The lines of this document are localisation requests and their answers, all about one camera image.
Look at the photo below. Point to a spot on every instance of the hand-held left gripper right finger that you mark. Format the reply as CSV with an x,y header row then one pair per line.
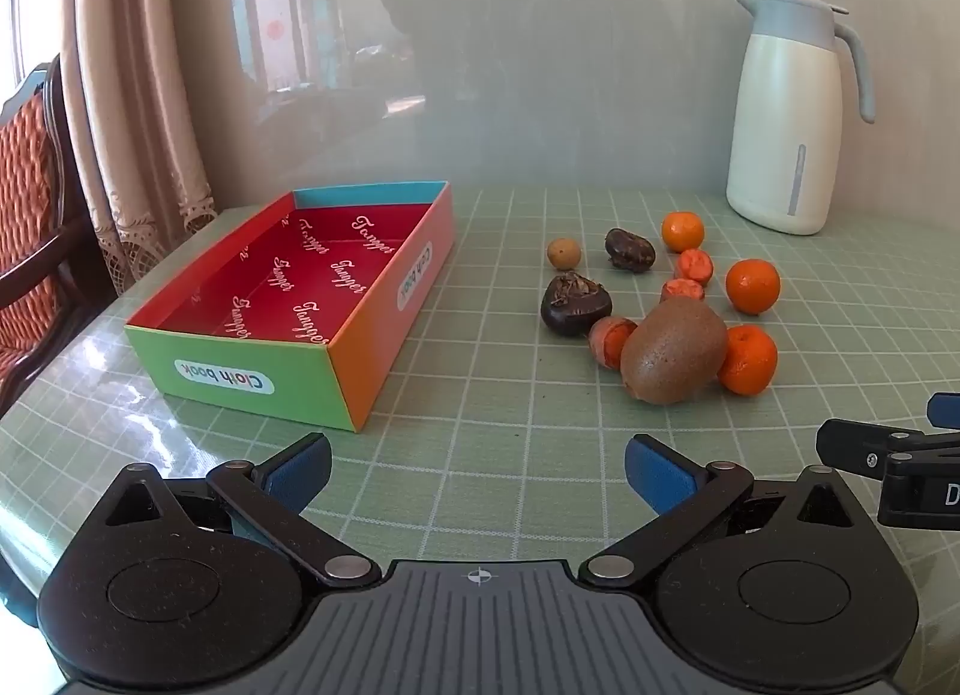
x,y
660,471

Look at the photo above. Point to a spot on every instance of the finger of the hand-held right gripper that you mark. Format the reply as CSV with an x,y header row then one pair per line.
x,y
945,410
847,440

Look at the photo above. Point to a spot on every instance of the mandarin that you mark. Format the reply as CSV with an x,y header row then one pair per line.
x,y
752,286
682,231
750,363

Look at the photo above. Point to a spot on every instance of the kiwi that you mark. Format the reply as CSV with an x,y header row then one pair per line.
x,y
673,354

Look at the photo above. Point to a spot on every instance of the white thermos jug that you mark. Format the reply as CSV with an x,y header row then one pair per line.
x,y
780,125

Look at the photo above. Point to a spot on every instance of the tan longan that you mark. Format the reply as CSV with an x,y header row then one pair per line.
x,y
564,254

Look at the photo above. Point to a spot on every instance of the wooden sofa with orange cushions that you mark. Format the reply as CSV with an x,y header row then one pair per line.
x,y
34,215

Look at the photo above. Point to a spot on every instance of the beige patterned curtain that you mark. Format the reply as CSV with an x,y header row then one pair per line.
x,y
135,102

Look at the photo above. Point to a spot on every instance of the colourful cardboard box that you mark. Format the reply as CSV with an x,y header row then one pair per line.
x,y
300,297

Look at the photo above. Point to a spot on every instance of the small red-orange fruit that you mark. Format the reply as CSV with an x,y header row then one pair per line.
x,y
695,265
682,290
609,344

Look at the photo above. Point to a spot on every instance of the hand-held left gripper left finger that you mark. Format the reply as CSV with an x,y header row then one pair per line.
x,y
300,468

